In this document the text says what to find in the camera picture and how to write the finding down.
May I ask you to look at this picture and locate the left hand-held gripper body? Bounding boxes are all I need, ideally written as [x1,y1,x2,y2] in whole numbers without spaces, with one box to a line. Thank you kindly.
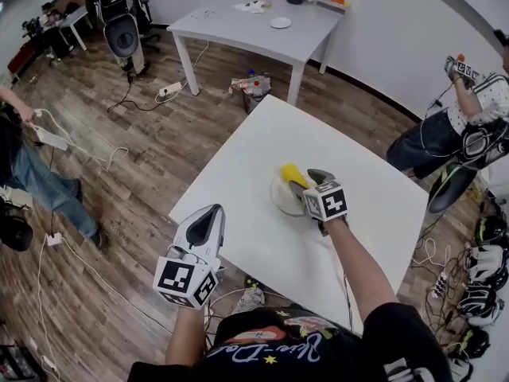
[153,241,223,310]

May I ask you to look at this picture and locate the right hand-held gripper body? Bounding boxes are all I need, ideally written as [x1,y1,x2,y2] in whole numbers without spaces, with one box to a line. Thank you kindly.
[297,177,351,237]

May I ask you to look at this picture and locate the white plate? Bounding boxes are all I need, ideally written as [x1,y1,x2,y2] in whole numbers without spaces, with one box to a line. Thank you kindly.
[270,171,315,218]

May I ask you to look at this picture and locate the person's left forearm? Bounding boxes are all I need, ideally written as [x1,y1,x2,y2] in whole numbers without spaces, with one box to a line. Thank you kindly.
[165,302,208,368]

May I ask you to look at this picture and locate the person's right forearm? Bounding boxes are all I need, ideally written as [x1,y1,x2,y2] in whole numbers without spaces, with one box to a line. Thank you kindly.
[328,215,401,336]

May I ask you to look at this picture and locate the person's patterned shoe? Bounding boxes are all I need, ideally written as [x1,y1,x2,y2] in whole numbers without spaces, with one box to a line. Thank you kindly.
[232,284,266,314]

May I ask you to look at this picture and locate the trash bag with bottles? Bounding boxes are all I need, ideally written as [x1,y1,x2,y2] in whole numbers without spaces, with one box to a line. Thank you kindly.
[228,69,274,115]

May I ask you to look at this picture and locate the black and green backpack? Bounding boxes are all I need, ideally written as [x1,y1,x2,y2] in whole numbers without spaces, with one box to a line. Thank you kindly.
[427,161,478,214]

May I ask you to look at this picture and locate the person's black printed shirt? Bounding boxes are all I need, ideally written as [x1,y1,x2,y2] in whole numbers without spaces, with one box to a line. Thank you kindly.
[126,301,454,382]

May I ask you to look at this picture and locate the white table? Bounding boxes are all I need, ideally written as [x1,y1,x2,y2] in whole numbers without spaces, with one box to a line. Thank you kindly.
[165,0,353,105]

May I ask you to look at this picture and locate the white papers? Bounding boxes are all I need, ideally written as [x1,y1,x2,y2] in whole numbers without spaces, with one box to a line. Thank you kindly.
[232,0,274,14]

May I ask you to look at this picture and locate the black crate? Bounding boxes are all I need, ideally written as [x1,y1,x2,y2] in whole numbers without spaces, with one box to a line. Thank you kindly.
[0,344,41,382]

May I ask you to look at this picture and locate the black and white backpack rig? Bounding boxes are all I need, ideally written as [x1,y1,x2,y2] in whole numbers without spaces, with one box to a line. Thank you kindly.
[93,0,146,73]

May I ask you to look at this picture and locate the black office chair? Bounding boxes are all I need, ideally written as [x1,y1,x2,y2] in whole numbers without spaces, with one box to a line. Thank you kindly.
[130,0,162,53]

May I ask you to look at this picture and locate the grey table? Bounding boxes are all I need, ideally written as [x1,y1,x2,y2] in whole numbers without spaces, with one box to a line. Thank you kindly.
[57,4,91,51]

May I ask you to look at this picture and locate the red box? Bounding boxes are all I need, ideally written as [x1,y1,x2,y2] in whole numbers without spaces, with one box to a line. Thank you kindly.
[6,40,37,77]

